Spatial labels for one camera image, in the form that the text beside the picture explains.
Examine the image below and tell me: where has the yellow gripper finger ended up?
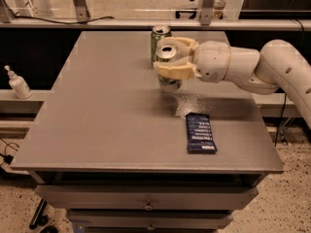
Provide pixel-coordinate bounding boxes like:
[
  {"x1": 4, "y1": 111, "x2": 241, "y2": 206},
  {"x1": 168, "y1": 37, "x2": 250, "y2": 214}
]
[
  {"x1": 154, "y1": 61, "x2": 197, "y2": 80},
  {"x1": 156, "y1": 37, "x2": 198, "y2": 61}
]

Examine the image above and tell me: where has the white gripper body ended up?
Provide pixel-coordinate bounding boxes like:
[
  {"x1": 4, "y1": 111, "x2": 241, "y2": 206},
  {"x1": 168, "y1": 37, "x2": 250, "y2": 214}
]
[{"x1": 193, "y1": 41, "x2": 230, "y2": 83}]

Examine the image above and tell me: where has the silver green 7up can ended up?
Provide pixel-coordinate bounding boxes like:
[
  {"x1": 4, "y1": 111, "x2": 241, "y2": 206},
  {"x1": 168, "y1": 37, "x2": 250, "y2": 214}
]
[{"x1": 155, "y1": 44, "x2": 183, "y2": 93}]

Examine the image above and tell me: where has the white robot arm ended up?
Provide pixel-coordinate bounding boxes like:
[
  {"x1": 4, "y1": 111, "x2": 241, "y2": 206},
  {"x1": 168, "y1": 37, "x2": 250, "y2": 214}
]
[{"x1": 154, "y1": 37, "x2": 311, "y2": 127}]

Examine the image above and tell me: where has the green soda can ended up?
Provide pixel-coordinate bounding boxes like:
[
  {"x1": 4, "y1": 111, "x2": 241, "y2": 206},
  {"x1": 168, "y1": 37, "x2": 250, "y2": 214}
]
[{"x1": 151, "y1": 25, "x2": 172, "y2": 62}]

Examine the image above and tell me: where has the dark blue snack bar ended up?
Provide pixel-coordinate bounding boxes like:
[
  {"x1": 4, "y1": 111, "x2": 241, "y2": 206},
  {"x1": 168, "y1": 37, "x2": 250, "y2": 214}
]
[{"x1": 186, "y1": 113, "x2": 218, "y2": 154}]

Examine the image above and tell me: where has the white pump bottle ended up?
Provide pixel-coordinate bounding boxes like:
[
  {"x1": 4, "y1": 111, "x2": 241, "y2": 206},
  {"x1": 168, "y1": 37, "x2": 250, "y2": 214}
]
[{"x1": 5, "y1": 65, "x2": 32, "y2": 99}]

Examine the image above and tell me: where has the grey upper drawer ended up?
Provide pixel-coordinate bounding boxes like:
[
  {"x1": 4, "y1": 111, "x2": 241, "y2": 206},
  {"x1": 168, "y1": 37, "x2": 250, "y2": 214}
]
[{"x1": 36, "y1": 185, "x2": 258, "y2": 211}]

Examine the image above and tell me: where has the grey drawer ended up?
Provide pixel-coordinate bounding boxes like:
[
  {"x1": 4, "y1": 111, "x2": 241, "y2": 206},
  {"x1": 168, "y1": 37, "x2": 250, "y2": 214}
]
[
  {"x1": 36, "y1": 185, "x2": 258, "y2": 211},
  {"x1": 67, "y1": 210, "x2": 233, "y2": 230}
]

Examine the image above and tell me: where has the grey lower drawer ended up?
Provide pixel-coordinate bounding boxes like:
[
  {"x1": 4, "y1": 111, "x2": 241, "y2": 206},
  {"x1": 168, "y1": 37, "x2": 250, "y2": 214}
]
[{"x1": 67, "y1": 210, "x2": 233, "y2": 230}]

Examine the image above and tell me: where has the metal frame post right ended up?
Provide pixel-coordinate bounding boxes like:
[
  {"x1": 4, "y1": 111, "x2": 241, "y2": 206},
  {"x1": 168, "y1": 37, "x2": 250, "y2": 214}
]
[{"x1": 198, "y1": 0, "x2": 215, "y2": 25}]

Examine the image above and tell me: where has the metal frame post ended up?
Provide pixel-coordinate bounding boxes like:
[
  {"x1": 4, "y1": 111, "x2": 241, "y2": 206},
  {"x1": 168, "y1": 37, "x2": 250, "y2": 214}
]
[
  {"x1": 198, "y1": 0, "x2": 215, "y2": 25},
  {"x1": 73, "y1": 0, "x2": 90, "y2": 23}
]

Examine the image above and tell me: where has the metal frame post left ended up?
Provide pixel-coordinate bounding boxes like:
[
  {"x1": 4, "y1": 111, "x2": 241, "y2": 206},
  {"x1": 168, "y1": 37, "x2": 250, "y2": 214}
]
[{"x1": 73, "y1": 0, "x2": 90, "y2": 23}]

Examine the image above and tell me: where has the black cable on ledge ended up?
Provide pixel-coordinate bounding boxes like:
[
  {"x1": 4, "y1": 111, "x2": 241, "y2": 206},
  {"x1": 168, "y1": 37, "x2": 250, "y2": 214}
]
[{"x1": 9, "y1": 8, "x2": 116, "y2": 25}]

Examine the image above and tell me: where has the black floor cable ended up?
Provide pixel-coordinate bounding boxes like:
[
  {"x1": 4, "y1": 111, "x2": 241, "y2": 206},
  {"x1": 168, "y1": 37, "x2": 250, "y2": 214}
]
[{"x1": 0, "y1": 137, "x2": 20, "y2": 170}]

